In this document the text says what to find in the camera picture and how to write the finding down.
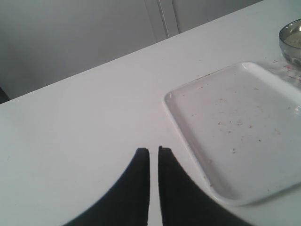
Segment white cabinet behind table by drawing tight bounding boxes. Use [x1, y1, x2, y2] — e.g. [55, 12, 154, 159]
[0, 0, 254, 103]

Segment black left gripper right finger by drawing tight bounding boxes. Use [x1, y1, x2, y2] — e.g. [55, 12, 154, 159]
[158, 146, 250, 226]

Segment steel bowl with rice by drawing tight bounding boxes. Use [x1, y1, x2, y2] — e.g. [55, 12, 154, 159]
[278, 19, 301, 68]

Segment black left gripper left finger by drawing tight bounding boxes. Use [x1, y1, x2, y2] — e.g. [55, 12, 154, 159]
[66, 148, 150, 226]

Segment white rectangular plastic tray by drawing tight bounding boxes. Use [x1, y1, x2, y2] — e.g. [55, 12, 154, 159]
[163, 62, 301, 206]

